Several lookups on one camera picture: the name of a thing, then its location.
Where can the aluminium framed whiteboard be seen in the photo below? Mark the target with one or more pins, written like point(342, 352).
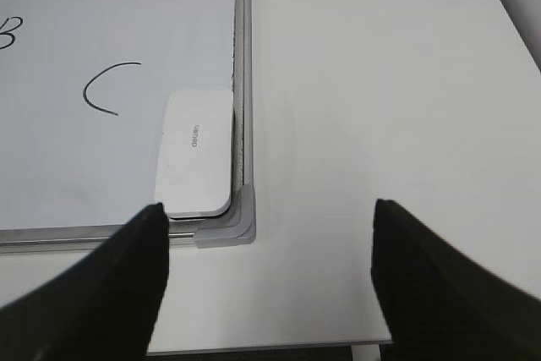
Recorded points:
point(84, 90)

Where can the white whiteboard eraser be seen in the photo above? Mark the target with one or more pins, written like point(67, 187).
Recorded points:
point(194, 168)

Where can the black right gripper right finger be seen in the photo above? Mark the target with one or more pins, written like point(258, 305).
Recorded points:
point(440, 305)

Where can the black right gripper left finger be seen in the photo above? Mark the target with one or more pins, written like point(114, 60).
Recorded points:
point(104, 307)

